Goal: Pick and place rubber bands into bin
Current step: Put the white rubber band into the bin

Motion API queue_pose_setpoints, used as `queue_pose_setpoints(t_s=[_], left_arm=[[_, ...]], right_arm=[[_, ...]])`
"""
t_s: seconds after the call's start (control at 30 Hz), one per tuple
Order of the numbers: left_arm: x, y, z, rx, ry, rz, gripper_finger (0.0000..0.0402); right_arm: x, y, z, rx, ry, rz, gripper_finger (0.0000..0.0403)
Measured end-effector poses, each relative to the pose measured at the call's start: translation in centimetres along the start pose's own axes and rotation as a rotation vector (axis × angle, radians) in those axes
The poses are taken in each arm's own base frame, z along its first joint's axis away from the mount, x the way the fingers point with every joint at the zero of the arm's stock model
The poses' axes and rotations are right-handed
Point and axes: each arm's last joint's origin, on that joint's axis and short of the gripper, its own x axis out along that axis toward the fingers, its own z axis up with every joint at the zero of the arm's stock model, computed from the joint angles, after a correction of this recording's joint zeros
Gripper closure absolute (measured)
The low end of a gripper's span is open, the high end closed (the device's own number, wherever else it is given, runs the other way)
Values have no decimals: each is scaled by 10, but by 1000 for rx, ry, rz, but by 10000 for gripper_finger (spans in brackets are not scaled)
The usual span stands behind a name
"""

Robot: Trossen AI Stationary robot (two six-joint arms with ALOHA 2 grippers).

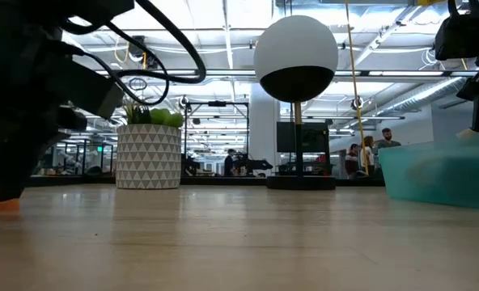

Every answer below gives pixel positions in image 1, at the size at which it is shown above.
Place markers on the black gantry frame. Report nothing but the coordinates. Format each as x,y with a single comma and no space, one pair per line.
217,103

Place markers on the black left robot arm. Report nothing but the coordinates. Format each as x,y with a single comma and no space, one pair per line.
21,40

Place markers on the background black robot arm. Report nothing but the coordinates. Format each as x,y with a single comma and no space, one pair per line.
255,165

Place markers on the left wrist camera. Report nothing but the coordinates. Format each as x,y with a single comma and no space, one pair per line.
98,95

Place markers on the potted succulent patterned pot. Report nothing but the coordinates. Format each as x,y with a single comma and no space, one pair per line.
148,157

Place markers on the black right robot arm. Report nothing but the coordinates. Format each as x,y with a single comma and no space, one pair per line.
466,38

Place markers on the white globe table lamp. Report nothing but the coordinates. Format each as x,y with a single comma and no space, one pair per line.
296,44

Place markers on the background workstation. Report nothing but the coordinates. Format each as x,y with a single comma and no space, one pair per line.
77,157

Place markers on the teal plastic bin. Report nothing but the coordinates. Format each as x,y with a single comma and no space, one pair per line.
437,174

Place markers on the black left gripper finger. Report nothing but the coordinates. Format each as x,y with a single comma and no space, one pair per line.
11,174

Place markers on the person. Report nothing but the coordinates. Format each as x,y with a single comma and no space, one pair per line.
351,159
228,163
367,155
387,137

